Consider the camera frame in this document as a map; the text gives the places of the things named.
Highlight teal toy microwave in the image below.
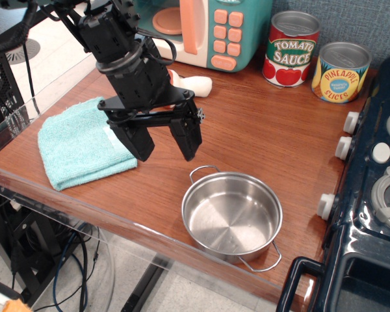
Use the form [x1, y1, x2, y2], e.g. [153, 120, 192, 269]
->
[135, 1, 273, 72]

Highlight brown white plush mushroom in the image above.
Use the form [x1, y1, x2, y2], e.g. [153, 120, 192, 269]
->
[168, 70, 213, 98]

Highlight white stove knob middle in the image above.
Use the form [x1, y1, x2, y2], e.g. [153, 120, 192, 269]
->
[335, 136, 352, 161]

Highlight black desk frame left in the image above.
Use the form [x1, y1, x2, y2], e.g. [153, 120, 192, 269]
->
[0, 53, 24, 123]

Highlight light blue folded towel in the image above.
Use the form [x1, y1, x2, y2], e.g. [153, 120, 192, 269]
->
[38, 97, 138, 191]

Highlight black braided cable bundle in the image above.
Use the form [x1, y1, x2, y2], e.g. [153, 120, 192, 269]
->
[0, 0, 40, 56]

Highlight pineapple slices can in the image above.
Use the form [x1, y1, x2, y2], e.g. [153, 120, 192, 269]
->
[311, 42, 372, 104]

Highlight white stove knob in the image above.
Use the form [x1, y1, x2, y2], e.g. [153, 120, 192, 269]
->
[335, 136, 352, 161]
[317, 194, 335, 220]
[343, 112, 359, 135]

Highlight white stove knob top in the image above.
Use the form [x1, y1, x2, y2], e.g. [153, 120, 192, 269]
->
[343, 112, 359, 135]

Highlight tomato sauce can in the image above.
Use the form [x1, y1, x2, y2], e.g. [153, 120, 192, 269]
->
[263, 10, 321, 87]

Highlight floor cables under table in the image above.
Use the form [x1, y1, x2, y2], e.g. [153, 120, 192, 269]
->
[32, 224, 101, 312]

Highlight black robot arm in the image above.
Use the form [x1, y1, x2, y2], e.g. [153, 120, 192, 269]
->
[51, 1, 203, 161]

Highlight white stove knob bottom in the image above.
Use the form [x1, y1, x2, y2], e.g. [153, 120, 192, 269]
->
[317, 194, 335, 220]

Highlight dark blue toy stove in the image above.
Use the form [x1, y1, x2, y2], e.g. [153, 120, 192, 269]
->
[277, 57, 390, 311]

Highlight stainless steel pot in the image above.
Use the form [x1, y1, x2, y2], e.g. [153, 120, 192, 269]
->
[181, 168, 283, 272]

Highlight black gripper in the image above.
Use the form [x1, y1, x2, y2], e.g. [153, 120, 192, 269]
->
[96, 37, 204, 161]

